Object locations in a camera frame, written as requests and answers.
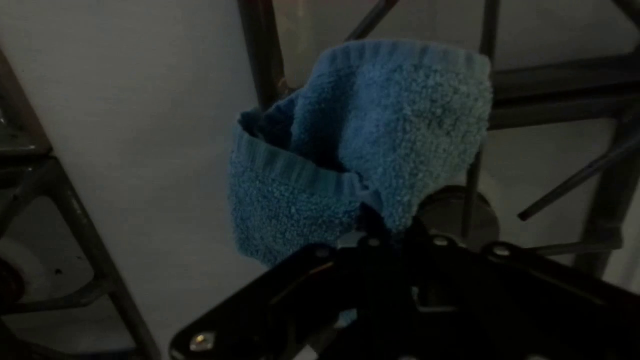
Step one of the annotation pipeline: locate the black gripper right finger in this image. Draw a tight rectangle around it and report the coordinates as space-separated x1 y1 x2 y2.
396 222 640 360

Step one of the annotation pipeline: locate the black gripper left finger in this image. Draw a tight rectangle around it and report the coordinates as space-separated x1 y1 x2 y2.
169 202 396 360

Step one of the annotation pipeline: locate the blue towel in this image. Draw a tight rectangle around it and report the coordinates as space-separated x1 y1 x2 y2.
229 38 494 267

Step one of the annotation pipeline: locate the white gas stove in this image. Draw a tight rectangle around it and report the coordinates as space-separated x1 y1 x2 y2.
0 0 640 360

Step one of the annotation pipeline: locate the black burner grate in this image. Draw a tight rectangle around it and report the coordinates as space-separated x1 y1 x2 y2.
236 0 640 282
0 45 167 360

